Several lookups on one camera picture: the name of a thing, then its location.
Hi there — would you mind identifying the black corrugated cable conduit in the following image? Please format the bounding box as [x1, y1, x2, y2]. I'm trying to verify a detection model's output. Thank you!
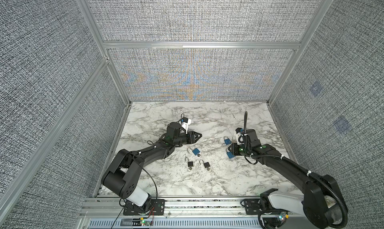
[243, 110, 349, 229]

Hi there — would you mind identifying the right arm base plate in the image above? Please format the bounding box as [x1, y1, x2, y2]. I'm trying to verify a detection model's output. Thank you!
[239, 197, 289, 217]

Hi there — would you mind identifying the aluminium front rail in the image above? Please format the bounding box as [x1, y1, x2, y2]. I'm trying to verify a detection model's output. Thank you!
[75, 195, 261, 229]

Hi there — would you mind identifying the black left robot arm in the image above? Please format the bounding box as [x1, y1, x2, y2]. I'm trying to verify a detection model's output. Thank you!
[101, 122, 203, 211]

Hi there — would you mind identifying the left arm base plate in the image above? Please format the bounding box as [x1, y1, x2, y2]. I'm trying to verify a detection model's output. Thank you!
[123, 199, 166, 217]

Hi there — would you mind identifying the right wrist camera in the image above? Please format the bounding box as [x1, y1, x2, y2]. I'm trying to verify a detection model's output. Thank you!
[235, 128, 245, 145]

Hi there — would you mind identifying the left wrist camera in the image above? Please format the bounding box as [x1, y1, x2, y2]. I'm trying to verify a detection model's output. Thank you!
[181, 117, 192, 134]

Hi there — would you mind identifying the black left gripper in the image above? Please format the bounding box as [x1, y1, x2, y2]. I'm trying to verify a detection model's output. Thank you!
[173, 131, 202, 147]

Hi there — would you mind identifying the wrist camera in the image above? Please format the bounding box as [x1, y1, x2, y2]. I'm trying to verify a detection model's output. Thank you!
[181, 117, 192, 134]
[235, 128, 245, 145]

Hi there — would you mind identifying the black padlock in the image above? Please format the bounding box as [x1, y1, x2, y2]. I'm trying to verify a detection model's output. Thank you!
[185, 157, 194, 171]
[199, 160, 211, 171]

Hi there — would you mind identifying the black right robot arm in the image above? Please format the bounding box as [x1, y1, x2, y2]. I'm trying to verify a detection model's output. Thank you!
[228, 128, 349, 229]

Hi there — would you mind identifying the blue padlock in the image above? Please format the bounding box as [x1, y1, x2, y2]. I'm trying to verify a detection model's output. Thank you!
[224, 136, 232, 145]
[226, 149, 236, 160]
[187, 148, 201, 157]

